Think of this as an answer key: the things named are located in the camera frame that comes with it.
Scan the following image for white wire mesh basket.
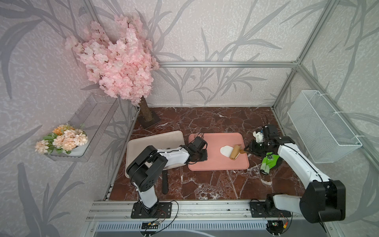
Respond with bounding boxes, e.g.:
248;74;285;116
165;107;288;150
288;90;362;164

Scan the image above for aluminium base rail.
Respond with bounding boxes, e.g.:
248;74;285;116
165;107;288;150
85;199;335;222

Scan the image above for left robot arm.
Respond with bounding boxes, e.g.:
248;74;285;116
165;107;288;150
126;136;207;219

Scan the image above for pink cherry blossom tree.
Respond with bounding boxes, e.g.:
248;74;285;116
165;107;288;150
65;14;160;128

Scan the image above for clear acrylic wall shelf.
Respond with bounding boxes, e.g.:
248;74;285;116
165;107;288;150
47;94;119;163

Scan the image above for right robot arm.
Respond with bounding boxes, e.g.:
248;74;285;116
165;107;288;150
244;124;346;223

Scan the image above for white dough piece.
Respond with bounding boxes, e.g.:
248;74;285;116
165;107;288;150
220;146;234;158

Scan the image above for pink rectangular tray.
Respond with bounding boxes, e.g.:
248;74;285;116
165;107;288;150
188;133;249;171

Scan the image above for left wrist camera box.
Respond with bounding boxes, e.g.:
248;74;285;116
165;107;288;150
192;132;204;142

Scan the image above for peach flower bouquet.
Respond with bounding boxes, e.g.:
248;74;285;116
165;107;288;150
35;123;88;155

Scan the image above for beige rectangular tray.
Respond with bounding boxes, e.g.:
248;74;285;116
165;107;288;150
125;130;190;170

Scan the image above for wooden dough roller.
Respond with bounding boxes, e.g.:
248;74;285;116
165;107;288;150
229;145;247;160

